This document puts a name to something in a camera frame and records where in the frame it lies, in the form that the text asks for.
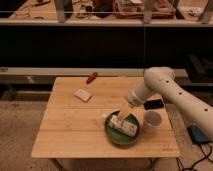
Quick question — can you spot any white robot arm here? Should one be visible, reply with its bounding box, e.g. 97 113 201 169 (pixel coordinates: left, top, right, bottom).
120 67 213 140

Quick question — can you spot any white printed carton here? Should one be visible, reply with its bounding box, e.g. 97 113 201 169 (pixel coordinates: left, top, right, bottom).
109 115 137 137

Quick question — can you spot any green round plate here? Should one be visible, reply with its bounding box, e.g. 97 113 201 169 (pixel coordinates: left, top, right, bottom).
104 111 140 146

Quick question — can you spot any black smartphone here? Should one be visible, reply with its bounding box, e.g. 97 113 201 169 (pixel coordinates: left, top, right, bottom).
144 99 164 110

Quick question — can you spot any white paper cup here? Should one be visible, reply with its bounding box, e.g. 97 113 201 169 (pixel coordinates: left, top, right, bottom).
144 110 162 128

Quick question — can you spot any white sponge block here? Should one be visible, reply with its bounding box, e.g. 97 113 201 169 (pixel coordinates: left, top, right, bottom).
74 89 92 102

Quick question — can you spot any red marker tool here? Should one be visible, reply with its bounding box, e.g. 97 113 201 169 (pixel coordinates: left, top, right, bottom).
86 72 98 84

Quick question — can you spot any wooden folding table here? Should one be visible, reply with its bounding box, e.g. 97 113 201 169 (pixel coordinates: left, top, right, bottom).
31 77 180 159

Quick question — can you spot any dark blue power box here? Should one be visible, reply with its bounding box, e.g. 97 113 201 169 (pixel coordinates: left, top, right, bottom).
187 125 211 144

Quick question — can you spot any red tray on bench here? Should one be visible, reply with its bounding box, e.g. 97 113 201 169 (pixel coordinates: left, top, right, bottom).
113 0 176 19

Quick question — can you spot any long background workbench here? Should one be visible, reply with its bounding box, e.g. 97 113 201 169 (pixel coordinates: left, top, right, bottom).
0 0 213 27

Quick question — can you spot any black floor cable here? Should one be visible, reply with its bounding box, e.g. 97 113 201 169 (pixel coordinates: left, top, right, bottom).
176 143 213 171

